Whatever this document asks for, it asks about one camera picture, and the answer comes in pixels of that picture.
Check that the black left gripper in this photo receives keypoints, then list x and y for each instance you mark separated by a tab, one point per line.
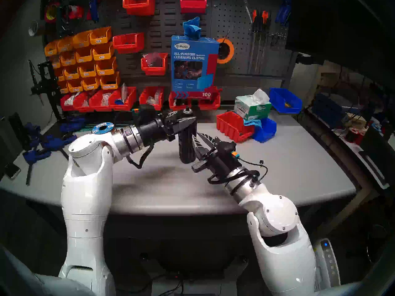
154	133

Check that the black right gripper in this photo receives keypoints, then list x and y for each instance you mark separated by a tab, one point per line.
213	166

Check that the black electric screwdriver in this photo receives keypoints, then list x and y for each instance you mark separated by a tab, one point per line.
186	153

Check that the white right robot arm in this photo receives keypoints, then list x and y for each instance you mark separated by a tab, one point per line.
277	252

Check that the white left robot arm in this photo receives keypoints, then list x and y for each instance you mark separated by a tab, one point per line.
86	190

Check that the red plastic bin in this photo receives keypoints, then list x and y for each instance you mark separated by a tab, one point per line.
209	106
193	5
98	106
160	107
139	8
81	107
128	105
128	46
174	106
154	71
66	106
228	125

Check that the blue cleaning cloths box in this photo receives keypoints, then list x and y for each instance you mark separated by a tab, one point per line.
194	79

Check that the crumpled blue cloth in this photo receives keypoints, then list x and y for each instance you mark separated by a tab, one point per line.
253	123

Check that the green white Kimtech tissue box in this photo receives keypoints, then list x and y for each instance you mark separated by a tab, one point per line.
250	108

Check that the green cutting mat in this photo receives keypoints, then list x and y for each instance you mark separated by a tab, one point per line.
123	125

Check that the small blue plastic bin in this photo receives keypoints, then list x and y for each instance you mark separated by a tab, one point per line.
265	132

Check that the white clear parts bag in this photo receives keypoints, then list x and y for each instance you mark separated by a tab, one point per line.
124	93

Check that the clear plastic bag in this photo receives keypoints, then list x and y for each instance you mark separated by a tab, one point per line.
153	59

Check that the white tissue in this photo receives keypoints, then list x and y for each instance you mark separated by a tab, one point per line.
260	96

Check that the orange tape roll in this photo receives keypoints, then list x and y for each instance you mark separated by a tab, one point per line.
230	56

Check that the yellow storage bin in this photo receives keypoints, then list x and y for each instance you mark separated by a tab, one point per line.
60	75
51	49
81	40
71	72
110	81
84	55
64	45
91	84
106	67
68	59
64	88
100	36
55	62
88	70
75	86
103	52

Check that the large blue plastic bin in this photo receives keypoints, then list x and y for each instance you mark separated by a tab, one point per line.
282	98

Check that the blue microfiber cloth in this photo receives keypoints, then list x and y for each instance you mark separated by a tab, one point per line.
192	28

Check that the blue bar clamp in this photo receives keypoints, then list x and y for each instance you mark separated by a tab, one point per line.
52	142
75	119
69	128
32	129
35	155

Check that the dark grey pegboard panel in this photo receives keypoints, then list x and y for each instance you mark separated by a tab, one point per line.
234	24

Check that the black carabiner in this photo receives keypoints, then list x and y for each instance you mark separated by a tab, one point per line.
273	41

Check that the black power strip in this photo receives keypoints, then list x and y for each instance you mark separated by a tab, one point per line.
194	275

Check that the dark blue storage box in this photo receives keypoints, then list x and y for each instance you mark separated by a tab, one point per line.
330	107

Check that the white side desk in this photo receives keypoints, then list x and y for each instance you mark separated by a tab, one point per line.
339	141

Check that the black metal stand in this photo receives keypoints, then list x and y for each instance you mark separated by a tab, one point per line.
47	84

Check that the red white tape roll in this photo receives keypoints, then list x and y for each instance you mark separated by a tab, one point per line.
75	12

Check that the brown cardboard box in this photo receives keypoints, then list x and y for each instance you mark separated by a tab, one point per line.
355	121

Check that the black rectangular case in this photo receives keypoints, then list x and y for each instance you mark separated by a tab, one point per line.
17	127

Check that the red yellow tape roll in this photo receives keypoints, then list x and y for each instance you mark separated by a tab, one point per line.
47	13

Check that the smartphone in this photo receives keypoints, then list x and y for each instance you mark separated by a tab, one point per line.
11	171

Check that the black monitor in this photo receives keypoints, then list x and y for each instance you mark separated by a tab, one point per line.
339	21

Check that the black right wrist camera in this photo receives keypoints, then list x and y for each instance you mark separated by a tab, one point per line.
226	150

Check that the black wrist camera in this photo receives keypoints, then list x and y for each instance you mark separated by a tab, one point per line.
226	150
145	113

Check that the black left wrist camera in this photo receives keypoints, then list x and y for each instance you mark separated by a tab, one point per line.
145	113

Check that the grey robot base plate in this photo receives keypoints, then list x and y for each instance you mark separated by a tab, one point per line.
154	277

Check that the grey duct tape roll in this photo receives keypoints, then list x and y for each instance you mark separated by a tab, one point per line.
33	28

